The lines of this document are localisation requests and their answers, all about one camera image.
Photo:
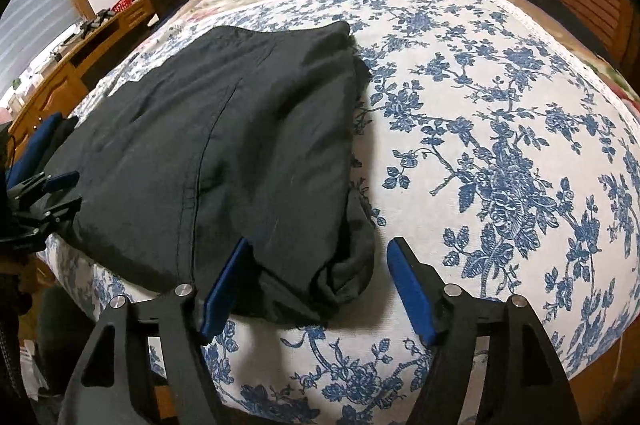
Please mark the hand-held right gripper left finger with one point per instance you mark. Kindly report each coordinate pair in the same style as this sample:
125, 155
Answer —
225, 285

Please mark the blue garment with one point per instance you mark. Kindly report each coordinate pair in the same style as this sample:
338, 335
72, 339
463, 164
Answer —
35, 145

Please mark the wooden desk cabinet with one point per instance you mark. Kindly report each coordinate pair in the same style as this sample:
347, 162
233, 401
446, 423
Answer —
55, 85

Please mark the red basket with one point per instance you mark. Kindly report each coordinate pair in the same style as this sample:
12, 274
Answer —
123, 4

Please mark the blue floral bedspread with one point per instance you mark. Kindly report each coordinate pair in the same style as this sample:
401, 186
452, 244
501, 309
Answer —
475, 130

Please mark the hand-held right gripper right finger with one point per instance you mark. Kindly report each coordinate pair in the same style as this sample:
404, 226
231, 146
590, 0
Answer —
410, 290

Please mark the black jacket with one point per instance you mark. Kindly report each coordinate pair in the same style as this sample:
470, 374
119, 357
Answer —
200, 130

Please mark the grey window blind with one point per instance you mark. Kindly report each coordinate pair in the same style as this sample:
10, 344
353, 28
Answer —
35, 15

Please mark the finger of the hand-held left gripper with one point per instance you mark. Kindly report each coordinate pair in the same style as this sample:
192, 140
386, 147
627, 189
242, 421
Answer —
62, 180
57, 212

